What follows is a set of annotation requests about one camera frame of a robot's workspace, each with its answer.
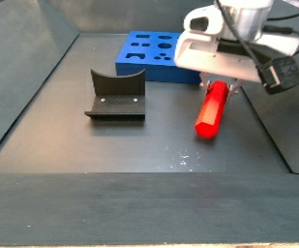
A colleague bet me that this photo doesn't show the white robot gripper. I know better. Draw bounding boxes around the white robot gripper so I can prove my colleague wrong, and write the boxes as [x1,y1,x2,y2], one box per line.
[173,5,299,96]

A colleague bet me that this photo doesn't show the red hexagonal prism peg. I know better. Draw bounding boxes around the red hexagonal prism peg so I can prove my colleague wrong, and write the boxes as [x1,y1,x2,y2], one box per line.
[193,80,229,139]

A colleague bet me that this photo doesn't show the blue foam shape-sorter block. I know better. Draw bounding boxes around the blue foam shape-sorter block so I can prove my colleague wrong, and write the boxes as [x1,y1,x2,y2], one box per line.
[115,31,200,84]

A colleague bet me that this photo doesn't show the dark grey curved cradle stand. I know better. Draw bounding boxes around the dark grey curved cradle stand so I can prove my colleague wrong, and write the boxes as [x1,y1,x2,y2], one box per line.
[84,71,145,120]

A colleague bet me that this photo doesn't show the black camera cable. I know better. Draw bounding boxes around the black camera cable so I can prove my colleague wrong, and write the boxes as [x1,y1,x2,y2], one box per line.
[213,0,299,69]

